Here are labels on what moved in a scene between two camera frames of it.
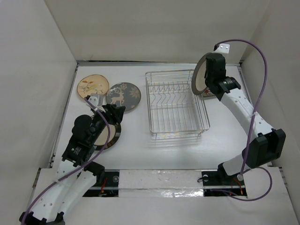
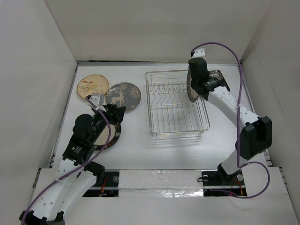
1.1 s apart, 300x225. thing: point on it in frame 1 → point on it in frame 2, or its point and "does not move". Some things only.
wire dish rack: [175, 111] does not move
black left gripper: [113, 112] does not move
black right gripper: [225, 64] → [207, 67]
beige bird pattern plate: [92, 84] does not move
